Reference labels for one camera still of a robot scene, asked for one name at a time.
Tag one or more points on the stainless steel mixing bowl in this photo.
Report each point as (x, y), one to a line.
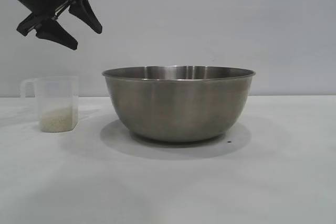
(178, 108)

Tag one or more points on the white rice grains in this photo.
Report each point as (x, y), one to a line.
(57, 121)

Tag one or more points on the translucent plastic measuring cup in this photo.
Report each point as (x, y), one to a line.
(57, 93)

